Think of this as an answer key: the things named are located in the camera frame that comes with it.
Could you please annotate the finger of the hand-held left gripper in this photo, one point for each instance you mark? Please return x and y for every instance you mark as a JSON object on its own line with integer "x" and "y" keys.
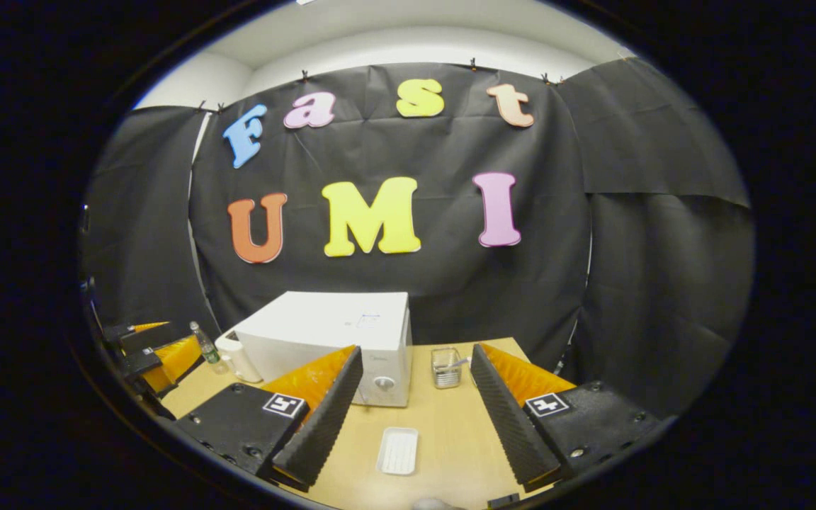
{"x": 171, "y": 361}
{"x": 119, "y": 334}

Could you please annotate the clear plastic water bottle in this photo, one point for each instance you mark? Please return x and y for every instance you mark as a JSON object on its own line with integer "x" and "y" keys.
{"x": 206, "y": 348}

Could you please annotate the white rectangular plastic tray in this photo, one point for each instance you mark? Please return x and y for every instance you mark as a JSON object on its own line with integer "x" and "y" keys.
{"x": 398, "y": 451}

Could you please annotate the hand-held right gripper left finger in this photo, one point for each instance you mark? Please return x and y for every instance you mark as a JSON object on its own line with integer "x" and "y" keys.
{"x": 326, "y": 425}

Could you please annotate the white microwave oven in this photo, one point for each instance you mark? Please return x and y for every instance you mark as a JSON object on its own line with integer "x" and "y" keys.
{"x": 323, "y": 326}

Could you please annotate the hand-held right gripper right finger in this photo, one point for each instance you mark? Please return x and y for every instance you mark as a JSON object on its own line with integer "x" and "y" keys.
{"x": 511, "y": 425}

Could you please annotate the white toaster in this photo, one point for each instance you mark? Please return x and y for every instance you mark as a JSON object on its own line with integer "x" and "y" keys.
{"x": 241, "y": 361}

